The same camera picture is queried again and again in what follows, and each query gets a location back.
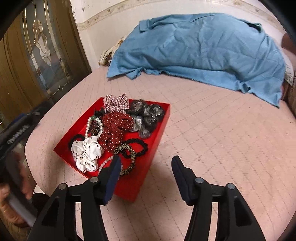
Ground red shallow tray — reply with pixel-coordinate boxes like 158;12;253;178
53;97;171;202

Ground grey pillow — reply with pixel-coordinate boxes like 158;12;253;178
282;52;294;86

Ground left hand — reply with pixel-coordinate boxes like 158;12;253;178
0;162;38;229

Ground floral patterned quilt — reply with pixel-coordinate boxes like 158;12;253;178
98;35;127;66

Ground small black scrunchie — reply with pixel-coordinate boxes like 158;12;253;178
68;134;85;150

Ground brown pink headboard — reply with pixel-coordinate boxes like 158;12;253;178
281;33;296;70

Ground wooden glass door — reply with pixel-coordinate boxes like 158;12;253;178
1;1;91;128

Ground pink quilted bed mattress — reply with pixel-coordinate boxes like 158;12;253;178
25;68;295;240

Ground dark patterned hair clip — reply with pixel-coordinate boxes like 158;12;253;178
86;108;105;137

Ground grey black scrunchie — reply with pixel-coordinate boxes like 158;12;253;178
126;99;166;139

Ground red white checked scrunchie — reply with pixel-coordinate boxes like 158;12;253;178
103;93;130;114

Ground black wavy hair tie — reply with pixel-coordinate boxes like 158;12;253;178
120;138;149;159

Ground dark red dotted scrunchie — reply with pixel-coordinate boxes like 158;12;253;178
99;112;134;152

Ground blue blanket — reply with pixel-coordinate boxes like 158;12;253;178
107;13;285;106

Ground striped floral pillow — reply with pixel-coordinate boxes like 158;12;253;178
287;76;296;113

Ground leopard print hair tie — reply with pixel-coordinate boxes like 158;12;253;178
112;143;138;176

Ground white dotted scrunchie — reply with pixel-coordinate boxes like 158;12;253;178
71;136;104;173

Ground green bead pearl bracelet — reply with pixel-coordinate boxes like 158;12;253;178
84;115;105;140

